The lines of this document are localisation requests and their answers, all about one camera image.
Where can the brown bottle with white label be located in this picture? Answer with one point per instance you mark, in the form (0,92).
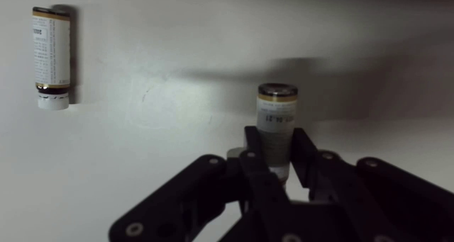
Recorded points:
(51,57)
(276,128)

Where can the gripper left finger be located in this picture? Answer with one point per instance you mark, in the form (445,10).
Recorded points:
(198,196)

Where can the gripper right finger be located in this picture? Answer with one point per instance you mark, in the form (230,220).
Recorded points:
(354,192)

